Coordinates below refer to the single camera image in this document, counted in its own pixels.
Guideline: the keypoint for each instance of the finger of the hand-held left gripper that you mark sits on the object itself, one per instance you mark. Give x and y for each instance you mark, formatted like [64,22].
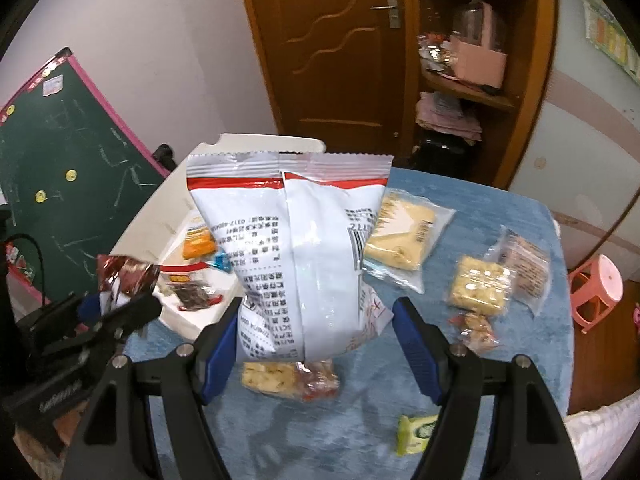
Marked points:
[89,305]
[132,315]

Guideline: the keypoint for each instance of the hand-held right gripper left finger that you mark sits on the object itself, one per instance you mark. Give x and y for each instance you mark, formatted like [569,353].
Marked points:
[220,360]

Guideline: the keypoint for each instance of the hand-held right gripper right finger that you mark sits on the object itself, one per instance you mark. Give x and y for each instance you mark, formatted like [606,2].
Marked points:
[415,350]

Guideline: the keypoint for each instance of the dark red white packet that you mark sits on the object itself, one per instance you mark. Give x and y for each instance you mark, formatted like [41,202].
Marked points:
[127,275]

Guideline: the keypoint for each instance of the clear popcorn bar packet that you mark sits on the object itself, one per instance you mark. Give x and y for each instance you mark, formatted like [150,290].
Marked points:
[477,282]
[267,377]

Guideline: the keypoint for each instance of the long beige snack packet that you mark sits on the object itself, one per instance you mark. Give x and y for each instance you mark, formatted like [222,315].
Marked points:
[375,317]

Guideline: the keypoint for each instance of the small clear nut packet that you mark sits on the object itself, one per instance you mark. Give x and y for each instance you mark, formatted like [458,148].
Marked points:
[472,332]

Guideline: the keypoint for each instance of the dark jerky red-edged packet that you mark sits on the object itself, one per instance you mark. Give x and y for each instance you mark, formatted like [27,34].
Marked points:
[192,295]

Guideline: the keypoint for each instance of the small green snack packet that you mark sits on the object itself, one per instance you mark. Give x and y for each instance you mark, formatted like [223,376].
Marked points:
[412,432]

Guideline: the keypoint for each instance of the orange white bar packet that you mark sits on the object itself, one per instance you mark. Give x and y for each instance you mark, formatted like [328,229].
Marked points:
[197,245]

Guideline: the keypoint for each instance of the blue silver snack packet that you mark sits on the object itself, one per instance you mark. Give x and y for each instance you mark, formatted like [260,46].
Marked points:
[222,262]

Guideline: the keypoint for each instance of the pale yellow cracker packet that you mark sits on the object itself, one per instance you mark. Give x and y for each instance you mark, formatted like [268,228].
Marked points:
[405,240]

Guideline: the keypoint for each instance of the white plastic bin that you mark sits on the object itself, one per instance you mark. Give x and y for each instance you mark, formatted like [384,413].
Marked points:
[170,210]

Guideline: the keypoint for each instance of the clear brown biscuit packet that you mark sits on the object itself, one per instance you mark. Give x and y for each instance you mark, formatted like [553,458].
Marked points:
[529,265]

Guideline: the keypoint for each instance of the white puffy red-striped packet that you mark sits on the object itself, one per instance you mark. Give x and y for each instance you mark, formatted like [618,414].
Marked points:
[300,240]

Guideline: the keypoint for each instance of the person's left forearm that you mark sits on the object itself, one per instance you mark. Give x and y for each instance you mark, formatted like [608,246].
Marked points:
[65,430]

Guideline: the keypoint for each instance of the red fruit sticker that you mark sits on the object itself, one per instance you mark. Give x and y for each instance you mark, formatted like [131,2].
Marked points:
[20,260]

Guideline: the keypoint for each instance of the yellow round magnet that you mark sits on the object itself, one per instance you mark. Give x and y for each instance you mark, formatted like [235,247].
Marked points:
[41,196]
[9,108]
[71,175]

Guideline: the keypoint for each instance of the black easel knob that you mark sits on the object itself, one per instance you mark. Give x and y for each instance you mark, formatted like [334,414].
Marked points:
[165,156]

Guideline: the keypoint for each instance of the green pink-framed chalkboard easel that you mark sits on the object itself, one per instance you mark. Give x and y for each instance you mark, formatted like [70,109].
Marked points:
[75,135]

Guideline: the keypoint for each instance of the pink plastic stool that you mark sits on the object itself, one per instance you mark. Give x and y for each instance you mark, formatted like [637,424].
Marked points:
[597,285]

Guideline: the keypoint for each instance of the black suitcase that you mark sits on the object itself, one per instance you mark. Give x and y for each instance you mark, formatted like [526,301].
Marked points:
[445,157]

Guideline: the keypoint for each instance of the white checked cloth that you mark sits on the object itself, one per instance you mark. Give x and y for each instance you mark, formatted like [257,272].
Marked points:
[610,435]

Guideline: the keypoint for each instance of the white note on chalkboard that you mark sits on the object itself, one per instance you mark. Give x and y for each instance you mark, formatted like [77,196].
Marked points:
[52,85]

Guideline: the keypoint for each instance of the pink toy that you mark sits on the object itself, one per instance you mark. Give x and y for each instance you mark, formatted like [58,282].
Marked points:
[636,316]

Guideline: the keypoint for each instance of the folded pink cloths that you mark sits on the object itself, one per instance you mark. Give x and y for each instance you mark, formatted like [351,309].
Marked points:
[447,115]

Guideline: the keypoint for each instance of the pale blue flowered wardrobe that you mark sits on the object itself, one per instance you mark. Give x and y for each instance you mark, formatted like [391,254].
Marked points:
[590,135]

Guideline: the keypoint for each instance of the wooden corner shelf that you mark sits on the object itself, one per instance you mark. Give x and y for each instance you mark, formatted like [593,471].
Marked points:
[537,85]

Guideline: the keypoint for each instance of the pile of shiny wrappers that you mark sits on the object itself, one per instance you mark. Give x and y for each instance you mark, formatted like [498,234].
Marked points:
[435,55]

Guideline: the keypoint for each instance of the brown wooden door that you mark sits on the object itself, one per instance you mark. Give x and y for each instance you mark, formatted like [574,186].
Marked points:
[325,60]

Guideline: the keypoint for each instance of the wall poster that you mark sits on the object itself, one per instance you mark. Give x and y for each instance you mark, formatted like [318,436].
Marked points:
[612,30]

